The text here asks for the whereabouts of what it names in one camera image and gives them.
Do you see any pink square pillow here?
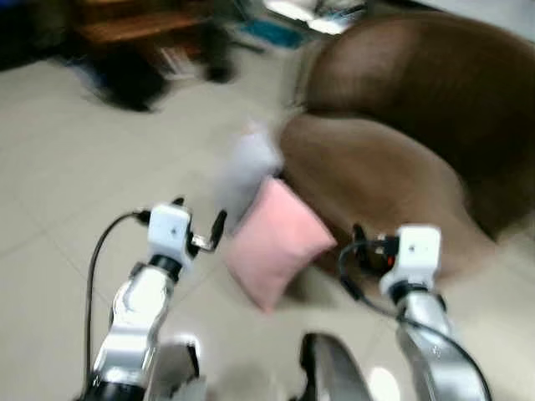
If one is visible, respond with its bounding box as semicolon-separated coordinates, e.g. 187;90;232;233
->
224;176;339;315

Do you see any light grey pillow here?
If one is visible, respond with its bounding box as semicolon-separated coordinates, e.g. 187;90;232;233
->
215;120;285;236

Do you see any brown fabric sofa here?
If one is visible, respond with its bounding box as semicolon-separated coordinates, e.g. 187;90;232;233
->
278;10;535;282

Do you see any robot right leg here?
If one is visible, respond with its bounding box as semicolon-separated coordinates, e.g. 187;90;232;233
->
296;332;375;401

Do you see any robot leg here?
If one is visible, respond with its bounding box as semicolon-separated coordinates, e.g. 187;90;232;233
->
296;332;375;401
145;338;206;401

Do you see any black bag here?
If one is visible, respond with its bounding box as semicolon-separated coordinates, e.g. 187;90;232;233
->
94;45;173;113

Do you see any robot left leg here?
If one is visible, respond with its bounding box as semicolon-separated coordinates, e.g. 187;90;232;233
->
145;338;206;401

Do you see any brown wooden furniture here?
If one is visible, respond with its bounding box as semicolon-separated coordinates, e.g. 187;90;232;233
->
70;0;215;53

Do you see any teal box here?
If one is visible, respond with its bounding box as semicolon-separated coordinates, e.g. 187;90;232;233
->
242;17;307;50

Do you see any shiny silver object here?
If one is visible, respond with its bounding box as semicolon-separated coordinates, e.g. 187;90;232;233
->
262;0;365;37

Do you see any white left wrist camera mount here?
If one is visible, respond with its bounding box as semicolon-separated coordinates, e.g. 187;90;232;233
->
147;203;194;267

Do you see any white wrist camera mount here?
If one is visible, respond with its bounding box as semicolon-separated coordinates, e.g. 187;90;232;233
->
392;223;443;294
147;203;194;267

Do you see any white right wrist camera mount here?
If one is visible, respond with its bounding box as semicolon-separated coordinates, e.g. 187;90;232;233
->
392;223;443;294

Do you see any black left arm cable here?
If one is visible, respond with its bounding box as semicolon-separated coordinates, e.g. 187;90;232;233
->
83;210;152;387

